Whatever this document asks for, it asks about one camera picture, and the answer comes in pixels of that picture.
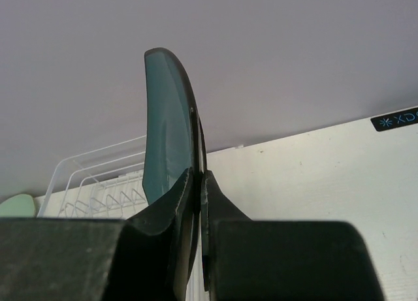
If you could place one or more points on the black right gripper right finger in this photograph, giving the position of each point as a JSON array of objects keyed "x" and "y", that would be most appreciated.
[{"x": 245, "y": 259}]

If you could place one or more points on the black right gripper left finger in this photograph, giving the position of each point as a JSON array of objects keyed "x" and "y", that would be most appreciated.
[{"x": 146, "y": 257}]

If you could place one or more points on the teal leaf-shaped plate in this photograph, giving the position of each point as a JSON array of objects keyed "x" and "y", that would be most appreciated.
[{"x": 174, "y": 142}]

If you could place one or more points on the mint green round plate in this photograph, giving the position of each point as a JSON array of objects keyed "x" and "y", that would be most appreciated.
[{"x": 22, "y": 205}]

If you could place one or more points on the black logo label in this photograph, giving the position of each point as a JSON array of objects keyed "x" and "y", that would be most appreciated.
[{"x": 393, "y": 121}]

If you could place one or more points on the white wire dish rack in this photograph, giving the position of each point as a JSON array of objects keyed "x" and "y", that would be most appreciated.
[{"x": 105, "y": 183}]

